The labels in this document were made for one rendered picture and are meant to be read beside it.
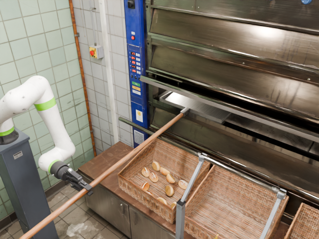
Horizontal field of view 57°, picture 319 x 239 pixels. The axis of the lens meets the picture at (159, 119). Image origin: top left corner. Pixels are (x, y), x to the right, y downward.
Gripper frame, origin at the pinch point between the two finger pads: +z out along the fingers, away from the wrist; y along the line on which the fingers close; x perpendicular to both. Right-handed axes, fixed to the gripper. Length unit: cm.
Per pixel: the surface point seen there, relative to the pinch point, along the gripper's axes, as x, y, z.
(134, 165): -67, 47, -30
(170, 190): -67, 53, 7
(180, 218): -38, 34, 35
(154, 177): -72, 54, -13
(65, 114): -73, 36, -125
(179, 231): -38, 47, 35
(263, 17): -99, -76, 43
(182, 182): -81, 53, 9
